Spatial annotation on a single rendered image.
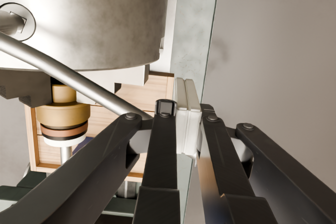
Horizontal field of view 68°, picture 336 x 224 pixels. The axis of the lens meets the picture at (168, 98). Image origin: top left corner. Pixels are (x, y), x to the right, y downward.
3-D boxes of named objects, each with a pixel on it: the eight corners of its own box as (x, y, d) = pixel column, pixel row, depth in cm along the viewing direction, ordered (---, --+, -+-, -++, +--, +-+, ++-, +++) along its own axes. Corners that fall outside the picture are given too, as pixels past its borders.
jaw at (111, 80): (72, 30, 35) (156, 39, 34) (87, 28, 40) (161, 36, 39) (74, 103, 38) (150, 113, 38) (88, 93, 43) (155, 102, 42)
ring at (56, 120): (16, 84, 36) (22, 140, 39) (80, 91, 36) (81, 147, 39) (49, 70, 45) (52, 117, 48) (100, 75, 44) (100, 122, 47)
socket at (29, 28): (4, 27, 25) (-10, 30, 22) (16, -4, 24) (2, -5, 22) (38, 43, 26) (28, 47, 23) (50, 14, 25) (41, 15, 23)
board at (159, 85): (29, 58, 61) (19, 61, 57) (174, 73, 61) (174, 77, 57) (38, 162, 71) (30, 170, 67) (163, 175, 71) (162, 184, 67)
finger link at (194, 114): (189, 109, 14) (202, 110, 14) (184, 78, 21) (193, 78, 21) (183, 155, 15) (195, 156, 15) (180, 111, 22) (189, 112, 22)
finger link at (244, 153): (203, 136, 13) (260, 141, 13) (195, 102, 17) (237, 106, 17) (199, 161, 13) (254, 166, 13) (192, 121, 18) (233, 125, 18)
